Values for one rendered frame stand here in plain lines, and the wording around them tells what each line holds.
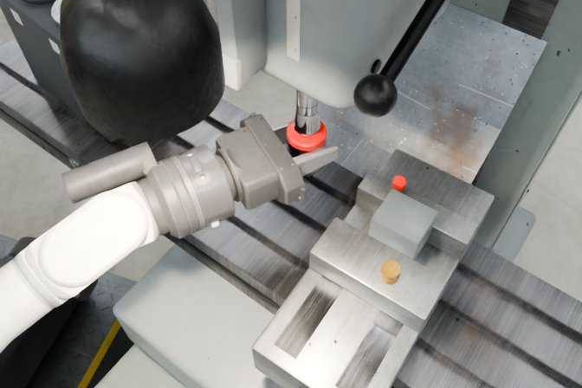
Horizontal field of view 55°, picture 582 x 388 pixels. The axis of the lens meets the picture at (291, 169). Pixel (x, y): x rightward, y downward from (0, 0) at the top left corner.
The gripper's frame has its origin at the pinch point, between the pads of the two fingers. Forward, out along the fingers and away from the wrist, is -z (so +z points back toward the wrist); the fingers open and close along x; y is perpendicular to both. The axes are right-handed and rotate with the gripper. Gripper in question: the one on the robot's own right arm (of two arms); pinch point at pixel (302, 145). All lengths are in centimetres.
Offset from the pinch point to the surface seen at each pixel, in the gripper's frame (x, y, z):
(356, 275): -15.2, 6.3, 1.4
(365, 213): -6.7, 10.3, -5.8
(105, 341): 24, 75, 37
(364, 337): -20.6, 10.3, 3.3
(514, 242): 5, 93, -77
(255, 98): 113, 113, -43
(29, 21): 37.9, -0.7, 23.4
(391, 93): -16.9, -24.9, 3.3
